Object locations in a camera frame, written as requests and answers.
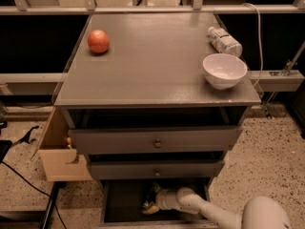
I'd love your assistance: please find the green soda can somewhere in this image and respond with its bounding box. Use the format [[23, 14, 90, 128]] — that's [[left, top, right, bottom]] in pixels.
[[142, 187, 156, 208]]

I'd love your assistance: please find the white cable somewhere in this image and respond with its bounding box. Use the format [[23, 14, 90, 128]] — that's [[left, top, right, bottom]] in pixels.
[[241, 2, 265, 89]]

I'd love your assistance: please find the clear plastic water bottle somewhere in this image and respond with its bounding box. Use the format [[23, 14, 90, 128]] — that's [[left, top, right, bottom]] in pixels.
[[208, 27, 243, 57]]

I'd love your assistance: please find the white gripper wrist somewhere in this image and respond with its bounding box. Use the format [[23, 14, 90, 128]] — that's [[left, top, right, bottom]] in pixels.
[[142, 182, 180, 215]]

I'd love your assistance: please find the grey middle drawer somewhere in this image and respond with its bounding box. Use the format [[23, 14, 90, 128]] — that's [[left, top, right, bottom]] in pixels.
[[90, 159, 224, 179]]

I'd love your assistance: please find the white ceramic bowl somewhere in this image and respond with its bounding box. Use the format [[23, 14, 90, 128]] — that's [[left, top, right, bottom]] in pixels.
[[202, 53, 248, 90]]

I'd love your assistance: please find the grey top drawer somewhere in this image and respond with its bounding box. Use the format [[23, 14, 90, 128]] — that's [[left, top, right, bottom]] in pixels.
[[69, 126, 242, 155]]

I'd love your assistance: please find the red apple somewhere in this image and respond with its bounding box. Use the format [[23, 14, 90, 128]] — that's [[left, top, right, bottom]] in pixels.
[[88, 30, 110, 53]]

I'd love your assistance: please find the black clamp tool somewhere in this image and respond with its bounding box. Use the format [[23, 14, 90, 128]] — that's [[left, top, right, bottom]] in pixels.
[[12, 126, 38, 146]]

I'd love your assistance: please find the black floor cable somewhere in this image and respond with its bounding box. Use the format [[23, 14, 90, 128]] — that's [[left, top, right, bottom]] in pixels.
[[0, 159, 69, 229]]

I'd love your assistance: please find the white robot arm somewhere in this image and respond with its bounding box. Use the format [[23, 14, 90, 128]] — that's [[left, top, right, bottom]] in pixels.
[[142, 182, 292, 229]]

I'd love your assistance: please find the grey wooden drawer cabinet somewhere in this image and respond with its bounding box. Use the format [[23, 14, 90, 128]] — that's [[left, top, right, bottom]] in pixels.
[[54, 12, 262, 229]]

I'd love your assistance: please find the grey open bottom drawer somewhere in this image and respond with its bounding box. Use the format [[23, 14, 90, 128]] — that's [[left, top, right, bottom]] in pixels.
[[101, 177, 218, 229]]

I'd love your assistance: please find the metal railing frame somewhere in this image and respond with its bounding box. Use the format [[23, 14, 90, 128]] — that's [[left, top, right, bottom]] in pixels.
[[0, 0, 305, 16]]

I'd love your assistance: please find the light wooden side box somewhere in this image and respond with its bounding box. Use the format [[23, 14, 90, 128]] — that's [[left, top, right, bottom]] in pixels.
[[37, 108, 92, 181]]

